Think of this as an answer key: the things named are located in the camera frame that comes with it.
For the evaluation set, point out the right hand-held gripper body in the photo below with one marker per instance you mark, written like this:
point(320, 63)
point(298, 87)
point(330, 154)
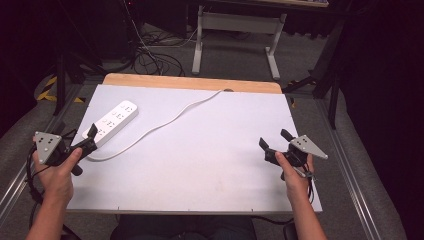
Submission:
point(300, 150)

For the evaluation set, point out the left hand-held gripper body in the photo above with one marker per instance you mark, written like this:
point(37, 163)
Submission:
point(46, 146)

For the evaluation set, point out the white power strip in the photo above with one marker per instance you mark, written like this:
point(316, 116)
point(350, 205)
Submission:
point(111, 122)

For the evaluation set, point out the person's right hand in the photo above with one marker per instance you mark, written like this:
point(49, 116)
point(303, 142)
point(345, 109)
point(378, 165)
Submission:
point(293, 176)

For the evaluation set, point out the person's left hand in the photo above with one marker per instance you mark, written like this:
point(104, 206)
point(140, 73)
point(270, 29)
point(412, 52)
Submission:
point(56, 176)

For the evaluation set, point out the white board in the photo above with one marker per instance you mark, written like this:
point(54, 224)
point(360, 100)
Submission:
point(200, 160)

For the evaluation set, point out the black metal stand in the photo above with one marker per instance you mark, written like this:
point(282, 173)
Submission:
point(320, 73)

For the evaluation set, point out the black tripod stand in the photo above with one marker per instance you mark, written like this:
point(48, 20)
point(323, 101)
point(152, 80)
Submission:
point(66, 60)

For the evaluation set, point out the wooden table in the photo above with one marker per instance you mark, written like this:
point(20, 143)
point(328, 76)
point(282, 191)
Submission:
point(193, 82)

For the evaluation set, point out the white metal desk frame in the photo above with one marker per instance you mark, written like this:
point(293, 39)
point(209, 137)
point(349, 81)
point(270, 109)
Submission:
point(237, 36)

